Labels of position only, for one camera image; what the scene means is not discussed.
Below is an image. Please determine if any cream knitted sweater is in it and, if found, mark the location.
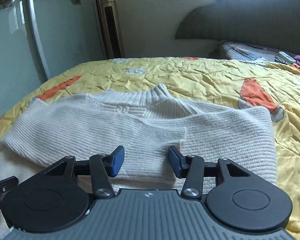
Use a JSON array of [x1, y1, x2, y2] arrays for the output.
[[0, 84, 277, 189]]

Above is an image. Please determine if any yellow carrot print quilt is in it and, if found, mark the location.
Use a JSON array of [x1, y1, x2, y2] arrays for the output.
[[0, 57, 300, 239]]

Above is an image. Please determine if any glass floral wardrobe door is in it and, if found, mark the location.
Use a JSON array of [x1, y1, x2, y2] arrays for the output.
[[0, 0, 106, 117]]

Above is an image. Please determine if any grey checked pillow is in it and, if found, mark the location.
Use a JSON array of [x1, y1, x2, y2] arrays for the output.
[[209, 42, 281, 62]]

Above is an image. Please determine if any white remote control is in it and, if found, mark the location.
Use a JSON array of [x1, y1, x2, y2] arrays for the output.
[[279, 51, 296, 64]]

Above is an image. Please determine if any gold tower air conditioner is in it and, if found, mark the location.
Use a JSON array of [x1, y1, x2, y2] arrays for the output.
[[100, 0, 125, 59]]

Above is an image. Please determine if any grey padded headboard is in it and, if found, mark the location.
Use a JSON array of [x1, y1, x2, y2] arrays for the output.
[[175, 0, 300, 55]]

